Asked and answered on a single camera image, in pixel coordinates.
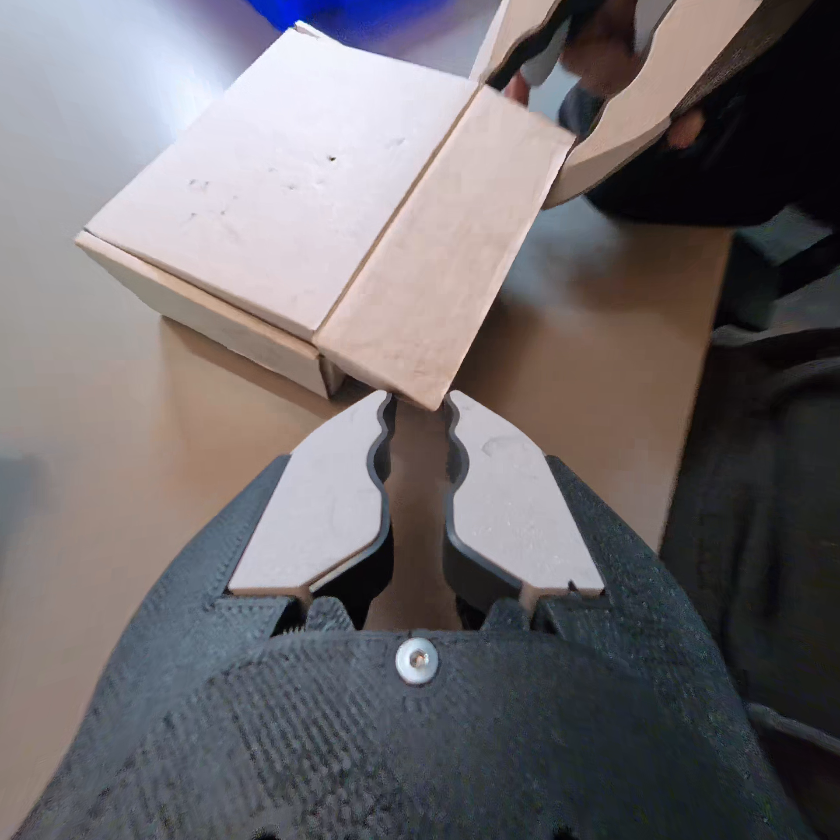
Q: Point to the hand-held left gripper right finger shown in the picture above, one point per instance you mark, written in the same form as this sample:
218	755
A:
518	518

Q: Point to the white cardboard box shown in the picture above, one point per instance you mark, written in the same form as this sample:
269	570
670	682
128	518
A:
295	184

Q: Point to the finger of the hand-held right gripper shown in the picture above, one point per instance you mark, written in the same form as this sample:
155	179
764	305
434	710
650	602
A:
508	26
656	98

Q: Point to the blue plastic bin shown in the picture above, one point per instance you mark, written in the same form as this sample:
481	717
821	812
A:
348	10

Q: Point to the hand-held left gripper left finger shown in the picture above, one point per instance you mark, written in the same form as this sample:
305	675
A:
315	518

